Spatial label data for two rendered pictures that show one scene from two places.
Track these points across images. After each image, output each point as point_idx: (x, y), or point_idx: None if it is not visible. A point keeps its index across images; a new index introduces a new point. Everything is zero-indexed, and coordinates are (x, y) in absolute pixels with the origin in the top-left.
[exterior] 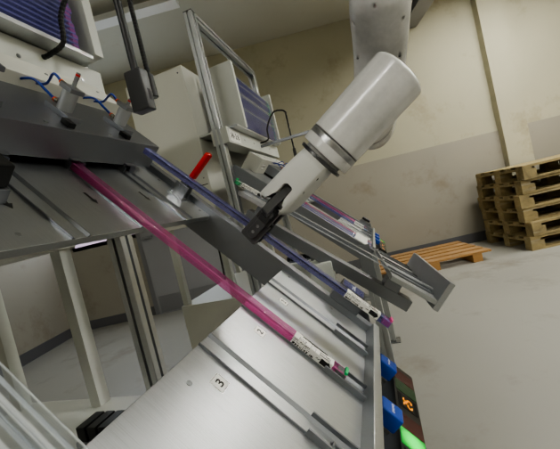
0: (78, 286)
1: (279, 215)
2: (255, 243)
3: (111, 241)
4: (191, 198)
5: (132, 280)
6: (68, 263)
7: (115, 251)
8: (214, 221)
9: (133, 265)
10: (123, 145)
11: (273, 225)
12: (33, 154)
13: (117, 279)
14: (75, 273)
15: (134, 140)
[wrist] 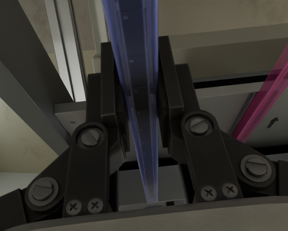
0: (91, 11)
1: (234, 189)
2: (168, 39)
3: (82, 62)
4: (70, 142)
5: (67, 4)
6: (100, 40)
7: (79, 48)
8: (48, 101)
9: (58, 24)
10: (176, 192)
11: (107, 118)
12: (276, 156)
13: (74, 10)
14: (94, 28)
15: (153, 204)
